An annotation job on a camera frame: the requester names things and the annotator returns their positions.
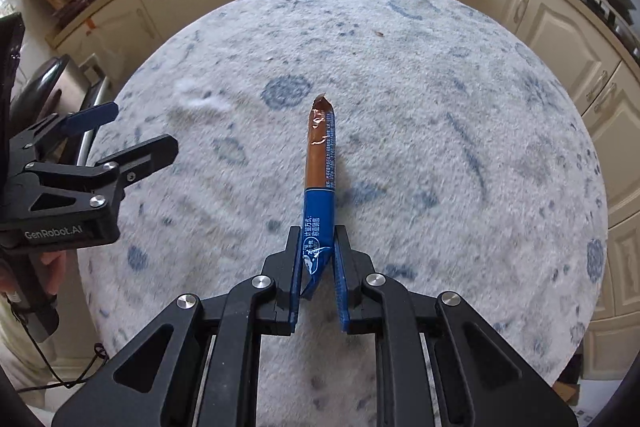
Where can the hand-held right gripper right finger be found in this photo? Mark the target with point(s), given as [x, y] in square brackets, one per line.
[341, 287]

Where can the gas stove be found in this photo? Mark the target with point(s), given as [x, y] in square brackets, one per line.
[595, 7]

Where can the blue brown snack wrapper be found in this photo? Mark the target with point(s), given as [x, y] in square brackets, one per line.
[320, 187]

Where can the person's left hand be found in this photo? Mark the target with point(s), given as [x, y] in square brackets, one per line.
[55, 272]

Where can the stainless steel appliance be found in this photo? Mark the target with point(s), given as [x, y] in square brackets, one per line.
[50, 82]

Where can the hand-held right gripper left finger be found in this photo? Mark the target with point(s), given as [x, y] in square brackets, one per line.
[282, 277]

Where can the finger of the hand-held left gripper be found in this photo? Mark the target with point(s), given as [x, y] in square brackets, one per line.
[92, 117]
[150, 154]

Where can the round table, blue-white cloth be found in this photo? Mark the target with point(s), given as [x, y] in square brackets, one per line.
[425, 157]

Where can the brown cardboard piece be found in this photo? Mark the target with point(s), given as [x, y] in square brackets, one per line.
[567, 387]

